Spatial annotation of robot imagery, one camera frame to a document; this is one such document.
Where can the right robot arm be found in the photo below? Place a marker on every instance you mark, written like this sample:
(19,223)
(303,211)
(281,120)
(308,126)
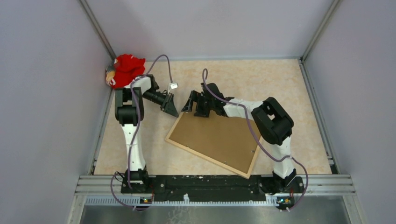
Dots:
(273,122)

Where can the wooden picture frame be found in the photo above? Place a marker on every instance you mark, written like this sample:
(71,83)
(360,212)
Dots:
(213,167)

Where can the red crumpled cloth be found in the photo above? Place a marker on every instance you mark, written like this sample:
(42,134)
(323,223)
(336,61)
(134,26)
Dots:
(123,70)

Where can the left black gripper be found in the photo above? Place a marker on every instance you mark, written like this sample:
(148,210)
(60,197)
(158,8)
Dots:
(168,107)

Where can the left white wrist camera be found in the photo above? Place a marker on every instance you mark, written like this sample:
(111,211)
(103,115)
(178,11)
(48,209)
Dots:
(172,86)

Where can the brown frame backing board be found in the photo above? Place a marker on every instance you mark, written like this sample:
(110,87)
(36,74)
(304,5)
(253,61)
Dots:
(213,139)

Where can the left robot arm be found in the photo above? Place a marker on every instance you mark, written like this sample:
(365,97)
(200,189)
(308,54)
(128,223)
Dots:
(129,112)

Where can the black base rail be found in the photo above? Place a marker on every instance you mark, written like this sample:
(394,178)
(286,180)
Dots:
(211,188)

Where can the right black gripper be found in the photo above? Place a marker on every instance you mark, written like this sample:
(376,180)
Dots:
(195,96)

